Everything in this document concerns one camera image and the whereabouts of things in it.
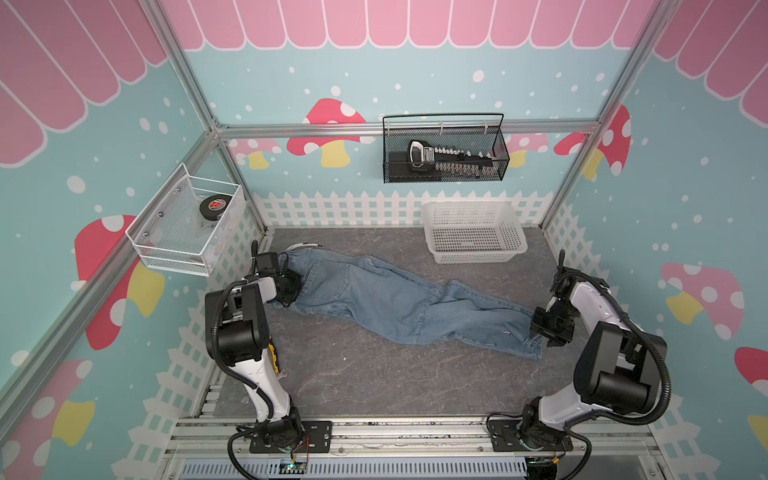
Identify black wire mesh wall basket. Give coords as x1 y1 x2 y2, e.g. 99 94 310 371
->
381 113 510 183

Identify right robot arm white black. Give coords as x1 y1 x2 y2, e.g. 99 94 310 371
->
517 253 672 479

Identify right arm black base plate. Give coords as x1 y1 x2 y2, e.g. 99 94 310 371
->
485 415 573 453

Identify blue denim long pants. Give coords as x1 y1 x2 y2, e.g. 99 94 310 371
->
278 247 545 360

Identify black screwdriver bit set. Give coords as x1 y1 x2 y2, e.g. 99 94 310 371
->
406 140 501 180

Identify white wire mesh wall basket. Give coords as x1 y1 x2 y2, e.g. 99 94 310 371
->
125 165 245 277

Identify yellow black pliers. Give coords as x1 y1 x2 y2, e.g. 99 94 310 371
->
268 341 280 376

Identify white plastic basket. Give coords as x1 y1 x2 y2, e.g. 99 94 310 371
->
421 201 528 264

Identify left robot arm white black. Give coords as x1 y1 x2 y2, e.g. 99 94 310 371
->
204 240 307 479

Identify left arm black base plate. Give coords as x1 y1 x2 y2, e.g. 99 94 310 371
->
249 420 333 454

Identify small green circuit board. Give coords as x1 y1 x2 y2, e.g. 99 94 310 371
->
278 459 308 475

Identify black tape roll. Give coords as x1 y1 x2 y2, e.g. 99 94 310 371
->
199 194 232 222

